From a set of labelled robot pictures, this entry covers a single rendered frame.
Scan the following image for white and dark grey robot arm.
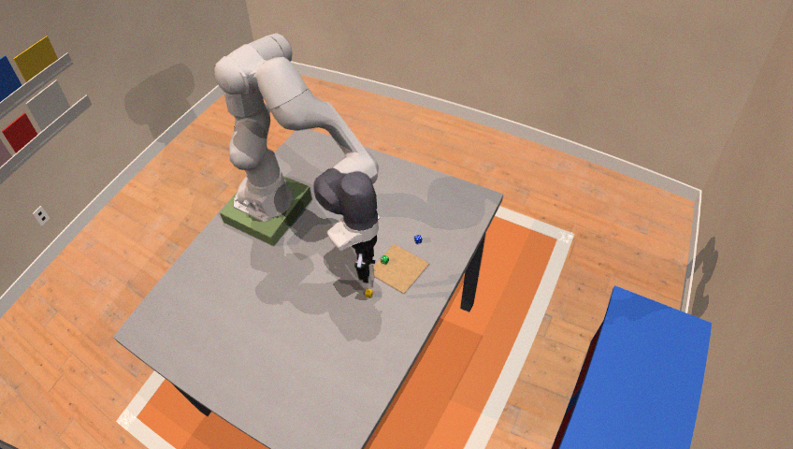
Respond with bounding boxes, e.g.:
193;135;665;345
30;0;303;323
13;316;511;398
215;33;380;251

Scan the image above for tan square mat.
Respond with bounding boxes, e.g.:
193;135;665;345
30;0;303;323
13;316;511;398
373;244;429;294

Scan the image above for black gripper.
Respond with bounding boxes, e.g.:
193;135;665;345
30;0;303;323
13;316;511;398
352;235;377;289

